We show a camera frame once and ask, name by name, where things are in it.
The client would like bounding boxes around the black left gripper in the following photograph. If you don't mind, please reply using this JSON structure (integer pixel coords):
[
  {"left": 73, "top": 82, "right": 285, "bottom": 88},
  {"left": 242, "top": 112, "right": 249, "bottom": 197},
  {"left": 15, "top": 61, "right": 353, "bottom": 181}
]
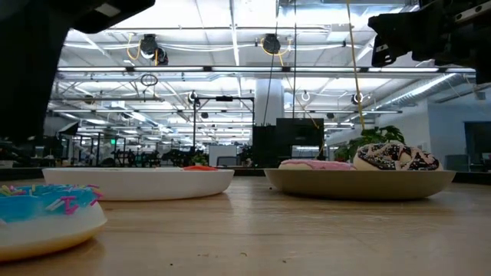
[{"left": 0, "top": 0, "right": 157, "bottom": 147}]

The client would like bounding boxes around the small blue sprinkled donut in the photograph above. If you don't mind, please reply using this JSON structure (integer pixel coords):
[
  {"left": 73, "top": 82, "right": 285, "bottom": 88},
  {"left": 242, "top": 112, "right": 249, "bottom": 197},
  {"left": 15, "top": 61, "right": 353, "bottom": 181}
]
[{"left": 0, "top": 183, "right": 108, "bottom": 263}]

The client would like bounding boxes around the dark wall screen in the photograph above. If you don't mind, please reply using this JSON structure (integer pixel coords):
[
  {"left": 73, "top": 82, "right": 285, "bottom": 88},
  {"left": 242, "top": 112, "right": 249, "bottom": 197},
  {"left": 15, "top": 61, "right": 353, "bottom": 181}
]
[{"left": 463, "top": 121, "right": 491, "bottom": 155}]

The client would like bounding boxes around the green potted plant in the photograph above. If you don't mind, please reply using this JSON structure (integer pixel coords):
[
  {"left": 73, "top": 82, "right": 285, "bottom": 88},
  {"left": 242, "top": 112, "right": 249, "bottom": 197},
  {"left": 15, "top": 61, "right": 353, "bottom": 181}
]
[{"left": 333, "top": 125, "right": 406, "bottom": 163}]

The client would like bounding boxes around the silver ventilation duct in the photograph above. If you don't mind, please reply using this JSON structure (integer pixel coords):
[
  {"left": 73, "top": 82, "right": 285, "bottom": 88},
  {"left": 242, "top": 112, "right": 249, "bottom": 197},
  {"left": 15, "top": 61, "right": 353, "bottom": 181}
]
[{"left": 374, "top": 72, "right": 479, "bottom": 113}]

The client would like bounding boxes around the black gantry frame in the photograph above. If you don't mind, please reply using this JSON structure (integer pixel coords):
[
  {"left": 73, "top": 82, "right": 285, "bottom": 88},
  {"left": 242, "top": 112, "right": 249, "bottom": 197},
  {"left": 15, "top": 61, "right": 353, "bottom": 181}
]
[{"left": 193, "top": 95, "right": 256, "bottom": 155}]

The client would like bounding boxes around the black hanging lamp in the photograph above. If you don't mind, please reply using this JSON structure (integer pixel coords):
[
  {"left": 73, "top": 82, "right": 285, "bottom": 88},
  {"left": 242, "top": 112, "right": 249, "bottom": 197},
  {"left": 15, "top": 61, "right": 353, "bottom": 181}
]
[{"left": 57, "top": 121, "right": 80, "bottom": 136}]

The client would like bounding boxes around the black ceiling cable reel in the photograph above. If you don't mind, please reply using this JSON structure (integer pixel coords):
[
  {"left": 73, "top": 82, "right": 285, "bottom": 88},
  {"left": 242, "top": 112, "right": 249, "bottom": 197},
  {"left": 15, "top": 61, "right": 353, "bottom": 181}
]
[
  {"left": 260, "top": 33, "right": 292, "bottom": 57},
  {"left": 126, "top": 33, "right": 170, "bottom": 67}
]

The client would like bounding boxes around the large chocolate iced donut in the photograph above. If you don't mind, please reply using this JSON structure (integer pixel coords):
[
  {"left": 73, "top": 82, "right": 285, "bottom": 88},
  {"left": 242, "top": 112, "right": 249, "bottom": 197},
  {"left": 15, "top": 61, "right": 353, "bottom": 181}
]
[{"left": 352, "top": 140, "right": 444, "bottom": 172}]

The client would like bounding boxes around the small green plant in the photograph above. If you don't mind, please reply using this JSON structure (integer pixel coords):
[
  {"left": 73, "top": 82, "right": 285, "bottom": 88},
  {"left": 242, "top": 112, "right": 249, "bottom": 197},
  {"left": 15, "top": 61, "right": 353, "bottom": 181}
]
[{"left": 190, "top": 153, "right": 209, "bottom": 168}]

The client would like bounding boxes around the white round plate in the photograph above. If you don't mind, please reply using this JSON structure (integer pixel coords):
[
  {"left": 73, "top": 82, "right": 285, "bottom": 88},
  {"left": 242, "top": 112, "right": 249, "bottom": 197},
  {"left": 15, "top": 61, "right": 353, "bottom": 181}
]
[{"left": 41, "top": 167, "right": 236, "bottom": 202}]

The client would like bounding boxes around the grey cabinet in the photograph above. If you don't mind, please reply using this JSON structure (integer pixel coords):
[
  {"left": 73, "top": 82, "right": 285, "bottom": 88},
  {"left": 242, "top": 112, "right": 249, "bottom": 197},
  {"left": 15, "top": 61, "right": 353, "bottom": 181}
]
[{"left": 445, "top": 154, "right": 470, "bottom": 173}]

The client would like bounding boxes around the yellow hanging cable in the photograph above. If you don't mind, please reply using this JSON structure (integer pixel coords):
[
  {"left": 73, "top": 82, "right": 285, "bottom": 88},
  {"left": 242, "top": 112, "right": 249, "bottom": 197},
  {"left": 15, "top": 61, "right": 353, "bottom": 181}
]
[{"left": 344, "top": 0, "right": 366, "bottom": 131}]

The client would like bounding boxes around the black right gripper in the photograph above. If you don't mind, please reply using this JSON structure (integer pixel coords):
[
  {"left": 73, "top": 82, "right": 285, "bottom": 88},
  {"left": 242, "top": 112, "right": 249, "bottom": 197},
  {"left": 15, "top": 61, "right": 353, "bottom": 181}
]
[{"left": 367, "top": 0, "right": 491, "bottom": 84}]

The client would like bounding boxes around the large pink iced donut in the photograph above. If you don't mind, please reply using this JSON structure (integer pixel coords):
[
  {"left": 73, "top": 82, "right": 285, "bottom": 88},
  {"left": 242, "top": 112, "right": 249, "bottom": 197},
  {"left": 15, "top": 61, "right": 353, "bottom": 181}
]
[{"left": 278, "top": 159, "right": 358, "bottom": 172}]

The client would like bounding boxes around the grey round plate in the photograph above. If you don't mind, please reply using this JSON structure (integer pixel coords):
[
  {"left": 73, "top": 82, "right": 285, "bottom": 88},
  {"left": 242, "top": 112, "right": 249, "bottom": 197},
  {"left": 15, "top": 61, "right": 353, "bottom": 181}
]
[{"left": 264, "top": 169, "right": 456, "bottom": 201}]

